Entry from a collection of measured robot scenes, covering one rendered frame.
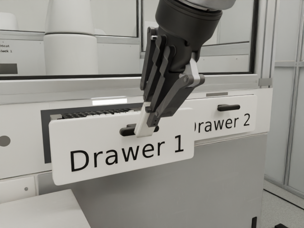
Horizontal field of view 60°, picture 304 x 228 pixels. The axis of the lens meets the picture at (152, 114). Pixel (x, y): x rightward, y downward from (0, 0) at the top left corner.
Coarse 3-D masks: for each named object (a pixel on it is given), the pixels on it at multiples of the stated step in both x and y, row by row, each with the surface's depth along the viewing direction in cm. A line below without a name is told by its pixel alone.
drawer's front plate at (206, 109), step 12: (228, 96) 76; (240, 96) 76; (252, 96) 78; (192, 108) 68; (204, 108) 70; (216, 108) 72; (240, 108) 77; (252, 108) 79; (204, 120) 71; (216, 120) 73; (228, 120) 75; (240, 120) 78; (252, 120) 80; (204, 132) 72; (216, 132) 74; (228, 132) 76; (240, 132) 78
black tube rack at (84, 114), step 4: (84, 112) 67; (88, 112) 67; (92, 112) 67; (96, 112) 67; (100, 112) 66; (104, 112) 67; (108, 112) 67; (112, 112) 67; (116, 112) 67; (120, 112) 67; (64, 116) 63; (68, 116) 62; (72, 116) 61; (76, 116) 62; (80, 116) 61; (84, 116) 62
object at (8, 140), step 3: (0, 138) 50; (3, 138) 50; (6, 138) 50; (9, 138) 51; (0, 141) 50; (3, 141) 50; (6, 141) 51; (9, 141) 51; (0, 144) 50; (3, 144) 50; (6, 144) 51
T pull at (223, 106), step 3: (219, 105) 72; (222, 105) 71; (225, 105) 70; (228, 105) 70; (231, 105) 70; (234, 105) 71; (237, 105) 71; (219, 108) 68; (222, 108) 68; (225, 108) 69; (228, 108) 70; (231, 108) 70; (234, 108) 71; (237, 108) 71
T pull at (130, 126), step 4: (128, 124) 48; (132, 124) 48; (124, 128) 45; (128, 128) 45; (132, 128) 45; (156, 128) 48; (120, 132) 45; (124, 132) 45; (128, 132) 45; (132, 132) 45; (124, 136) 45
